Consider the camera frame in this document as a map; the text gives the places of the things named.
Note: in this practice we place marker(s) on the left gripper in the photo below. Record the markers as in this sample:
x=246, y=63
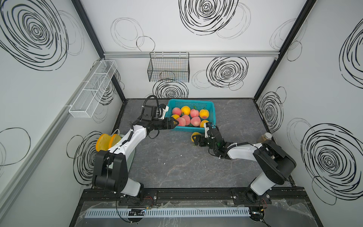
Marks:
x=169, y=123

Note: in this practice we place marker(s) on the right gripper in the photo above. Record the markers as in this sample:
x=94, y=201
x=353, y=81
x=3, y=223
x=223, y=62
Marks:
x=202, y=138

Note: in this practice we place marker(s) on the yellow peach top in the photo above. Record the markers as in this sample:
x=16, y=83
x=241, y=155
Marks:
x=194, y=136

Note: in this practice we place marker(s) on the pink peach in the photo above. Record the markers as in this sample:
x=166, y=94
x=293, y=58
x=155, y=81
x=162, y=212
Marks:
x=181, y=122
x=176, y=111
x=195, y=121
x=187, y=120
x=194, y=113

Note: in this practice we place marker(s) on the pink peach bottom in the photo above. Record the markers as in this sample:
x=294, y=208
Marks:
x=195, y=121

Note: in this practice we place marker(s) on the yellow red peach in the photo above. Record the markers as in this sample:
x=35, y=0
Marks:
x=204, y=114

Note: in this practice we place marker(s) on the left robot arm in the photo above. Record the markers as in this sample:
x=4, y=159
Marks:
x=111, y=171

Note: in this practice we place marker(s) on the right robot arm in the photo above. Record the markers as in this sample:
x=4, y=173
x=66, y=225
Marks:
x=275, y=163

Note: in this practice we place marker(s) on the teal plastic basket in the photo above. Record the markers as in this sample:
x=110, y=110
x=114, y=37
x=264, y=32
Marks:
x=192, y=104

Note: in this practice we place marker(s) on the mint green toaster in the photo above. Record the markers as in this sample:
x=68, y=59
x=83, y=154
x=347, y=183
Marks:
x=130, y=157

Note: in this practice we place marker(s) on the right yellow toast slice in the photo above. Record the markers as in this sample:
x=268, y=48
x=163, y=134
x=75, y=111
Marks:
x=114, y=140

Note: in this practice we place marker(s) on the yellow toast slice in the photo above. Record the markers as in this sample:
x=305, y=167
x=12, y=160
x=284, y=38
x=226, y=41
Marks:
x=103, y=142
x=114, y=140

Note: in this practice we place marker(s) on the brown spice jar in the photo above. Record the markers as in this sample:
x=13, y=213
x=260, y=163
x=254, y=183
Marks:
x=264, y=137

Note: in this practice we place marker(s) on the left yellow toast slice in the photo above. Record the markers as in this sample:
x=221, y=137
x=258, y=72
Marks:
x=103, y=142

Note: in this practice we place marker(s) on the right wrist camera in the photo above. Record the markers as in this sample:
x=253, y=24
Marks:
x=208, y=130

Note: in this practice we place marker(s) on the black wire wall basket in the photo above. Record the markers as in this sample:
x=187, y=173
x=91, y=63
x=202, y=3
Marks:
x=169, y=65

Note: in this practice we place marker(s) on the white slotted cable duct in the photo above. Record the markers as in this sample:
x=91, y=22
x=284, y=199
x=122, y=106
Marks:
x=169, y=212

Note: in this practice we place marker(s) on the white mesh wall shelf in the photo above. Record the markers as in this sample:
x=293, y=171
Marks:
x=91, y=95

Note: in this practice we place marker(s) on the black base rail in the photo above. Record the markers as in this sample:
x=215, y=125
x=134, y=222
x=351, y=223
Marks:
x=159, y=196

